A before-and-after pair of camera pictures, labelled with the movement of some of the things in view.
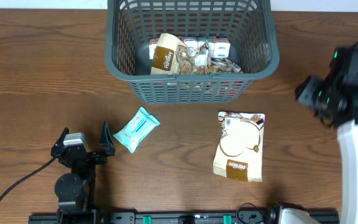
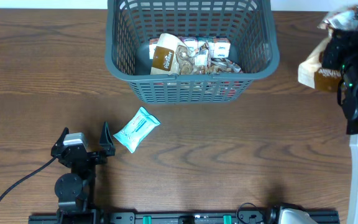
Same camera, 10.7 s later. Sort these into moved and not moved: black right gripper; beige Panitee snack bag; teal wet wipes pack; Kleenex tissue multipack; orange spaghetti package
Moved: black right gripper; beige Panitee snack bag
Not moved: orange spaghetti package; Kleenex tissue multipack; teal wet wipes pack
